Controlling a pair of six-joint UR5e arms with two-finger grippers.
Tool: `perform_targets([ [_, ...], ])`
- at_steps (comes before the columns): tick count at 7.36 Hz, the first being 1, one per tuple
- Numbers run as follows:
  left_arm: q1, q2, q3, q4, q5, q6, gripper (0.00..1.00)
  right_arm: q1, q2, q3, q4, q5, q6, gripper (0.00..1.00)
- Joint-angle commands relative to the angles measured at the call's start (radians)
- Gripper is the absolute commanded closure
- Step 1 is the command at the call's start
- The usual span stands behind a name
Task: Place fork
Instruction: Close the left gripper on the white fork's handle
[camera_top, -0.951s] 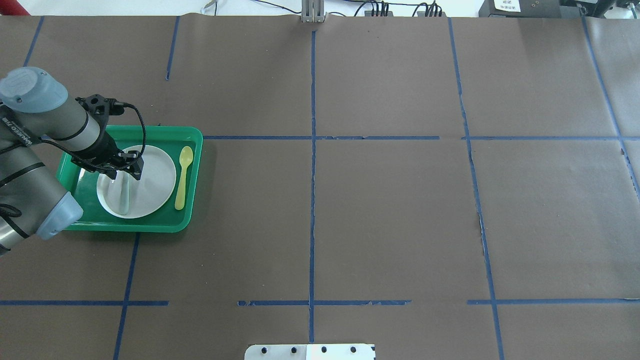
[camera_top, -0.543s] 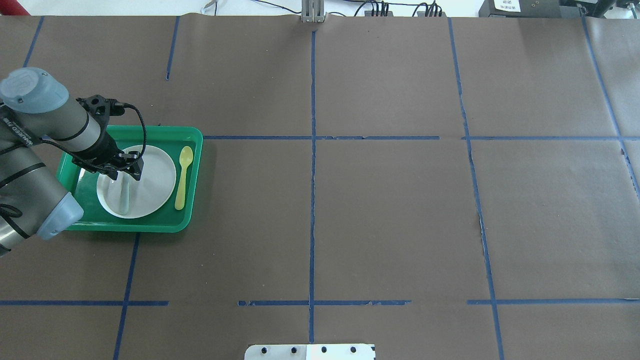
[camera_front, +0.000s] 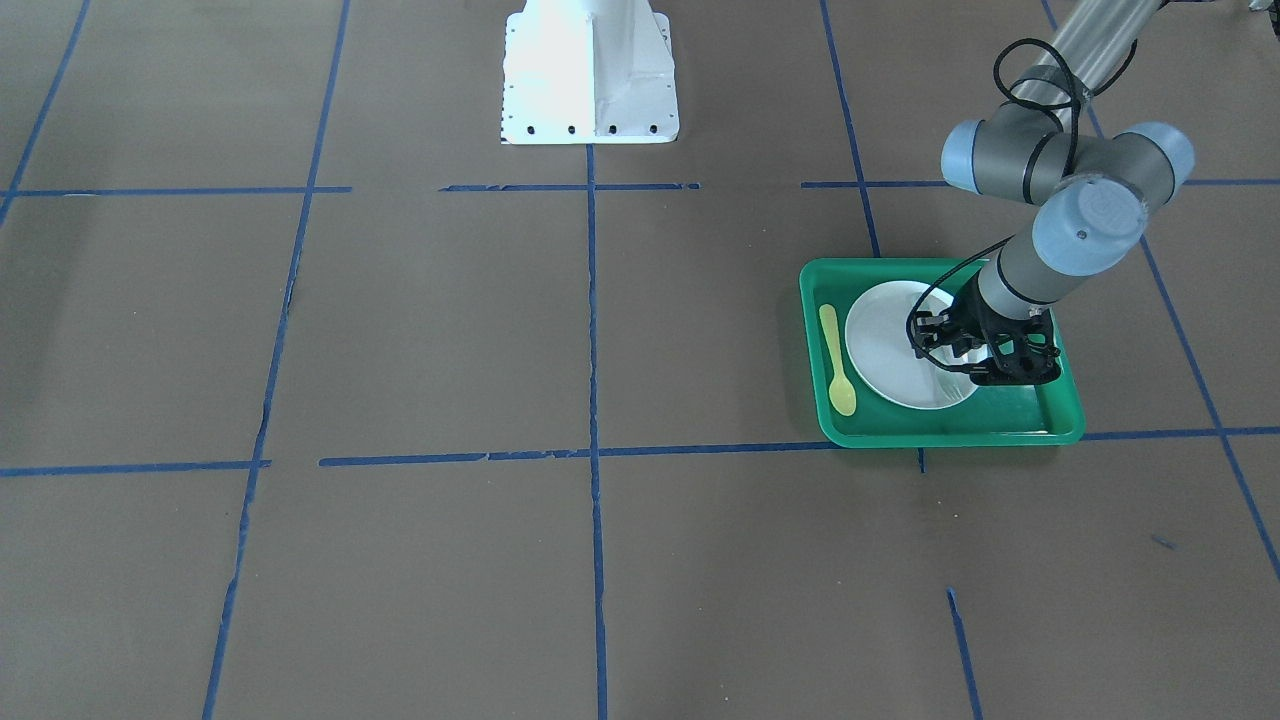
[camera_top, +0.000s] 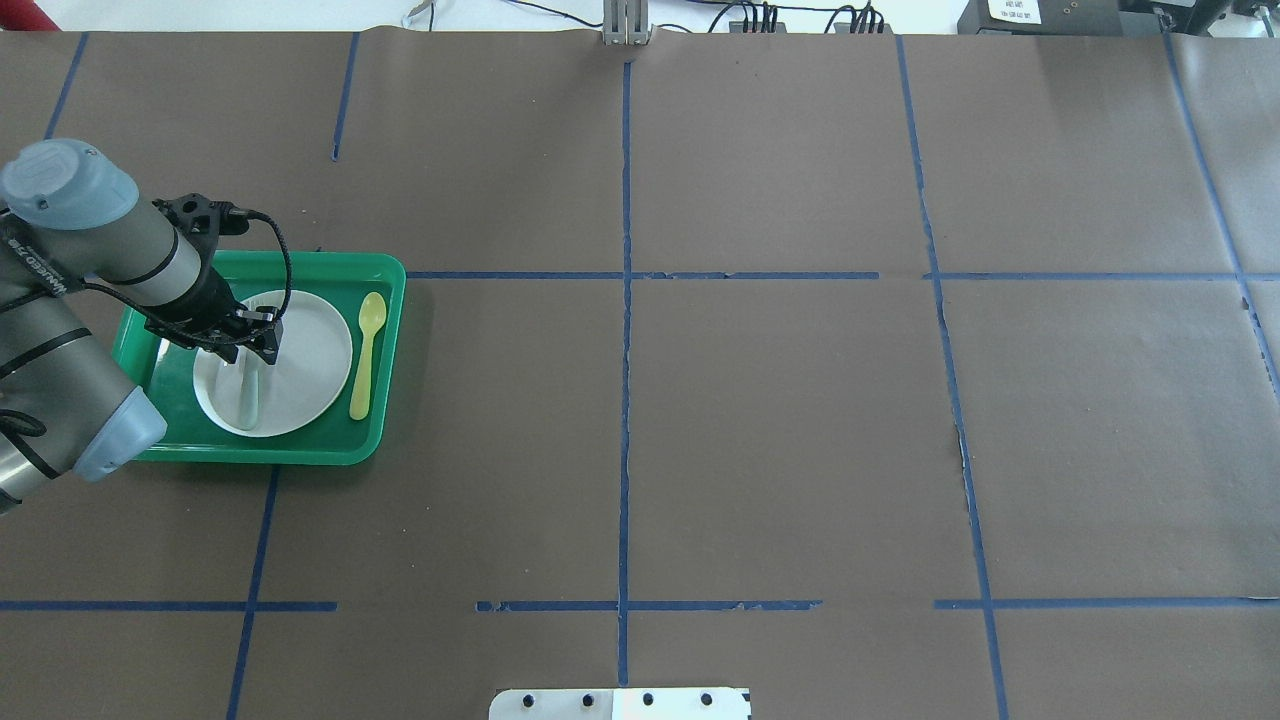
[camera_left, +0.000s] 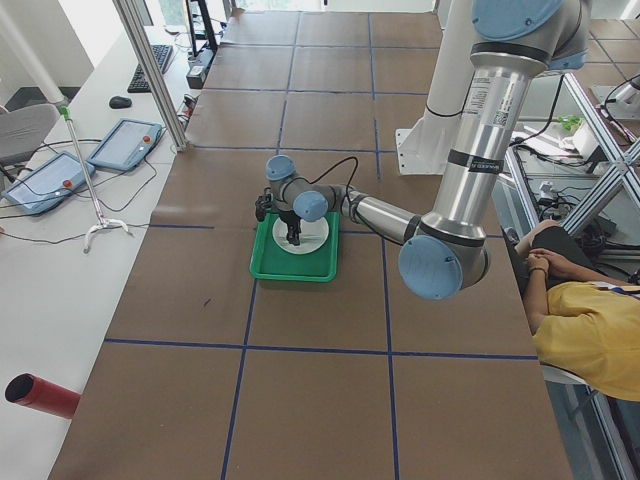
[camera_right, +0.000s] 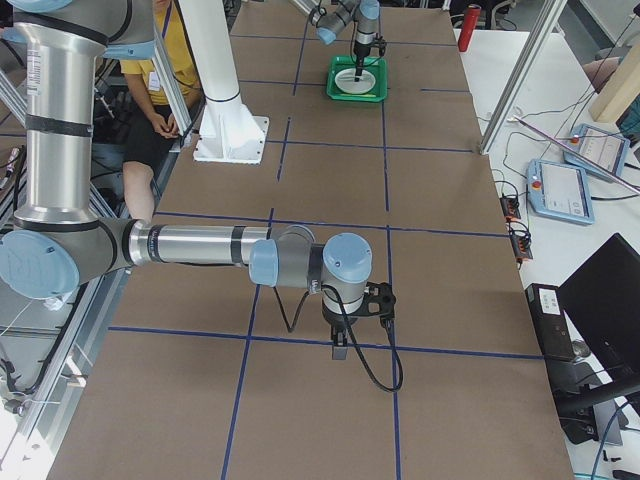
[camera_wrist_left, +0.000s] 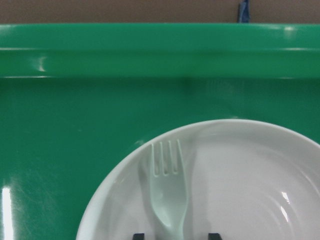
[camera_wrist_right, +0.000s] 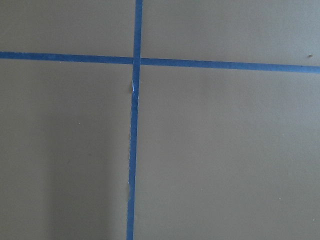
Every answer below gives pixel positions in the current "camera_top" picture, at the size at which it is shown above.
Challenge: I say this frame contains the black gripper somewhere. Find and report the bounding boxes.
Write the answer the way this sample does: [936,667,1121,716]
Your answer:
[143,193,284,366]

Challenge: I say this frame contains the pale green plastic fork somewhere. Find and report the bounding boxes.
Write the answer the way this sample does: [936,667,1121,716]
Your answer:
[210,351,264,430]

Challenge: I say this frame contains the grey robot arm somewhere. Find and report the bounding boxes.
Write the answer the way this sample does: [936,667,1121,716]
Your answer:
[1,138,289,512]

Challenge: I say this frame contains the white round plate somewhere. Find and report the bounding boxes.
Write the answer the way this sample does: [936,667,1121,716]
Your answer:
[192,290,353,438]

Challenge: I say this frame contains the green plastic tray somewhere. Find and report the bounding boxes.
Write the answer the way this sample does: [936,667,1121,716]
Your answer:
[111,251,407,466]

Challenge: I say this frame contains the yellow plastic spoon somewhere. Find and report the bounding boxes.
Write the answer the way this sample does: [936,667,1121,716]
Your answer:
[348,292,388,421]

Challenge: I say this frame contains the red object at corner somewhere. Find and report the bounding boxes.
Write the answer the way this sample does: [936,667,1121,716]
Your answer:
[0,0,61,32]

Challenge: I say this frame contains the black device box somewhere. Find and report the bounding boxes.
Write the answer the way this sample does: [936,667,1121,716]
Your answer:
[956,1,1123,37]

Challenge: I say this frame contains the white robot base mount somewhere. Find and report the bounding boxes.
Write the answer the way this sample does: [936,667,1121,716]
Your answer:
[488,685,753,719]

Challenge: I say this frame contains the grey metal bracket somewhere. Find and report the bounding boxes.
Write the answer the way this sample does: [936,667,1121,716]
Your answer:
[600,0,653,46]

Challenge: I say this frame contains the black cable connectors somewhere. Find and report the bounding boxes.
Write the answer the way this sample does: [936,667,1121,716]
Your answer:
[708,1,893,36]

